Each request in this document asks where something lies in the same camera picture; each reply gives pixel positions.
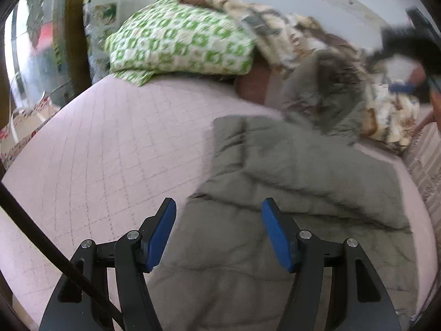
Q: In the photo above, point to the green patterned pillow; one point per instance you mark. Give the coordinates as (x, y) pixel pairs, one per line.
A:
(179, 38)

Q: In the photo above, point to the floral printed cloth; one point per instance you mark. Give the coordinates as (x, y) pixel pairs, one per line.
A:
(24, 127)

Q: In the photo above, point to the brown pink pillow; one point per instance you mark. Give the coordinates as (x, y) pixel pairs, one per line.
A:
(256, 86)

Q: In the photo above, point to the floral pillow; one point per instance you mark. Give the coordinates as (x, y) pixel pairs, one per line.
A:
(98, 24)

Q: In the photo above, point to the glass window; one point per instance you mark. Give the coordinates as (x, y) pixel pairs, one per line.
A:
(38, 41)

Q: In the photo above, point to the wooden window frame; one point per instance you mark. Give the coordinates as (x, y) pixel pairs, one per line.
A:
(81, 24)

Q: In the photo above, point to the pink striped cloth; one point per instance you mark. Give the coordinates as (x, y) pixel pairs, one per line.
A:
(425, 165)

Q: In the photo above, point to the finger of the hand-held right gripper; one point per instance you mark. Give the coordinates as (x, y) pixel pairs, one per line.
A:
(401, 87)

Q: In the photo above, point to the brown cream patterned blanket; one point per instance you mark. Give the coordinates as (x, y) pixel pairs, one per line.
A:
(275, 31)

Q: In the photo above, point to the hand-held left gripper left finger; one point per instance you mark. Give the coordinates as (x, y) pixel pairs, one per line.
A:
(160, 234)

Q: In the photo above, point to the person's right hand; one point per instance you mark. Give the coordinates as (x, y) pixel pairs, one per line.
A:
(418, 74)

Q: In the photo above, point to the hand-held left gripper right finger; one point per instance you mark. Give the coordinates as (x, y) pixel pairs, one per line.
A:
(277, 234)

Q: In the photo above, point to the grey puffer jacket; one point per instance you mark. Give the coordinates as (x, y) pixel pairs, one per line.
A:
(275, 151)

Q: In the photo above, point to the pink quilted bed sheet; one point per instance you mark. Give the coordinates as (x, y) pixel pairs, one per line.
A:
(120, 144)

